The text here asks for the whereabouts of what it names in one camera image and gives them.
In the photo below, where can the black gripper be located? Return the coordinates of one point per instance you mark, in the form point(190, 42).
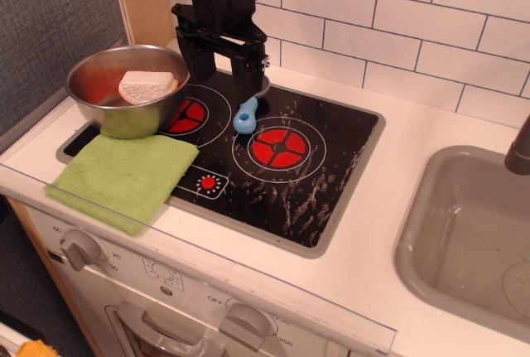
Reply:
point(224, 27)

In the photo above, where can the blue handled grey spoon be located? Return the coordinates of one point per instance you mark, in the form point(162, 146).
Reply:
point(244, 121)

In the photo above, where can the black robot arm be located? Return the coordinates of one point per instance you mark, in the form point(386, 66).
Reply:
point(224, 27)

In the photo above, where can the red stove button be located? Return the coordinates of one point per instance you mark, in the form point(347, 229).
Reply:
point(208, 183)

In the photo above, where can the black toy stove top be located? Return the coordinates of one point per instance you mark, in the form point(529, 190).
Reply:
point(287, 183)

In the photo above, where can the white orange toy food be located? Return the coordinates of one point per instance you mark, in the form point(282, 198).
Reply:
point(139, 87)

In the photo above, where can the silver metal bowl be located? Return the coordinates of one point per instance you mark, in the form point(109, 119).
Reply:
point(93, 83)

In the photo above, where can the green microfiber cloth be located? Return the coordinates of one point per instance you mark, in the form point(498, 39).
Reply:
point(121, 182)

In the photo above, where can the grey left oven knob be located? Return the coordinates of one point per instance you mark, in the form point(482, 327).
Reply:
point(79, 249)

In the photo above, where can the grey oven knob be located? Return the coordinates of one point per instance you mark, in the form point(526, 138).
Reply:
point(245, 325)
point(79, 249)

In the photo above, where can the white toy oven front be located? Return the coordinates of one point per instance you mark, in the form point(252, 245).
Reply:
point(132, 305)

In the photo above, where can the grey right oven knob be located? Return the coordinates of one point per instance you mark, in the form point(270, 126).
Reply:
point(245, 325)

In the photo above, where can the grey sink basin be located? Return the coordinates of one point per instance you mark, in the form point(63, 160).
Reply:
point(464, 246)

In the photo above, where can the grey faucet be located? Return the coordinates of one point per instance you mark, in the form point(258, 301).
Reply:
point(517, 159)

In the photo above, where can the orange yellow object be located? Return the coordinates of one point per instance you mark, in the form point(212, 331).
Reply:
point(36, 348)

